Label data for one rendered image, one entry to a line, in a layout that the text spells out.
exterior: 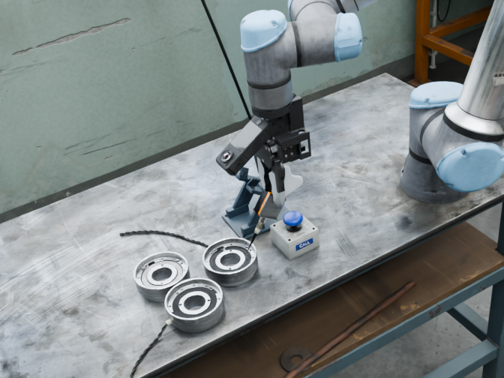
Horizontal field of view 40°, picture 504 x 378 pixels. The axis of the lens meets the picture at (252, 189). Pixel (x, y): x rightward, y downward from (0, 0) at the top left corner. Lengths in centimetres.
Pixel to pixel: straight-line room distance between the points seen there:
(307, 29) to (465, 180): 41
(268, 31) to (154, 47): 181
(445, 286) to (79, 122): 174
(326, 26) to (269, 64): 11
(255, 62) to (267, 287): 43
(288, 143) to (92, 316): 49
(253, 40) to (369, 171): 57
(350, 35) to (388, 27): 241
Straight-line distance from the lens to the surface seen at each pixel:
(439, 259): 172
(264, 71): 112
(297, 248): 134
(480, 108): 126
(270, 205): 128
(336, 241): 139
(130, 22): 282
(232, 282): 130
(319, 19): 115
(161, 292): 129
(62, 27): 274
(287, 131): 122
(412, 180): 148
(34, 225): 161
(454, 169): 127
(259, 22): 110
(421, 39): 351
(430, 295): 163
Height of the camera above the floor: 170
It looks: 35 degrees down
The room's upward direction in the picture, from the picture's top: 8 degrees counter-clockwise
